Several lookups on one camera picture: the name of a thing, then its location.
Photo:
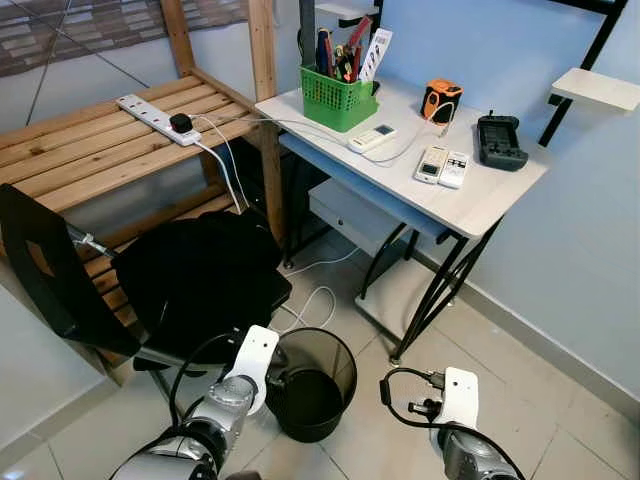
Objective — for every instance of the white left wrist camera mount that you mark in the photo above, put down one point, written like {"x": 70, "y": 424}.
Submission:
{"x": 252, "y": 360}

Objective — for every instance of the white remote with small buttons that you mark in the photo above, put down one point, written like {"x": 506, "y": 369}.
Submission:
{"x": 454, "y": 171}

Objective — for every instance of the white power strip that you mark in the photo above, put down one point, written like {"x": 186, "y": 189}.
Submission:
{"x": 145, "y": 112}

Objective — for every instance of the blue yellow screwdriver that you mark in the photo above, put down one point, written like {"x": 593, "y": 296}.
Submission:
{"x": 324, "y": 50}

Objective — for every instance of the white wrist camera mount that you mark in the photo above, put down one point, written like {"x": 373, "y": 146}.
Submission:
{"x": 460, "y": 395}
{"x": 252, "y": 360}

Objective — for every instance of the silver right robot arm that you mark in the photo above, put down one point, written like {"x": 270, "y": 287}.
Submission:
{"x": 468, "y": 455}

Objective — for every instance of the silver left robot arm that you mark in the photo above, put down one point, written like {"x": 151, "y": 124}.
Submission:
{"x": 215, "y": 415}

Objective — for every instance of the white desk with black frame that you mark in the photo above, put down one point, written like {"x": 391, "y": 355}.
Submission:
{"x": 480, "y": 195}

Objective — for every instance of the black power plug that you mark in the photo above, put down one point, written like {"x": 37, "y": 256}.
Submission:
{"x": 181, "y": 124}

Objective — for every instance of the white product card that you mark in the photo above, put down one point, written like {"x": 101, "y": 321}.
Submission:
{"x": 377, "y": 55}

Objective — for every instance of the black chair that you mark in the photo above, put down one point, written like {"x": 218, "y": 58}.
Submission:
{"x": 200, "y": 280}

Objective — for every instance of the green plastic basket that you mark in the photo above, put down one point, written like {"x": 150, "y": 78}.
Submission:
{"x": 335, "y": 105}

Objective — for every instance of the wooden slatted rack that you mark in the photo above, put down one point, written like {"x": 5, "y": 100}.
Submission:
{"x": 80, "y": 150}

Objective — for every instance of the white remote with display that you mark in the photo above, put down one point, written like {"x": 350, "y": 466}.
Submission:
{"x": 431, "y": 165}

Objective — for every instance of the long white remote control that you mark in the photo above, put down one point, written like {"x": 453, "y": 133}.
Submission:
{"x": 372, "y": 138}

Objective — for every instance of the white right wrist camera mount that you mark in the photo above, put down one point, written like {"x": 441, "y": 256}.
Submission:
{"x": 460, "y": 395}

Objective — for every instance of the white side shelf board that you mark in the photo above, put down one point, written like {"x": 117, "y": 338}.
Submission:
{"x": 345, "y": 10}
{"x": 600, "y": 90}

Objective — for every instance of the black mesh trash bin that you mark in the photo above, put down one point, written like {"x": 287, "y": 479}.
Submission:
{"x": 310, "y": 400}

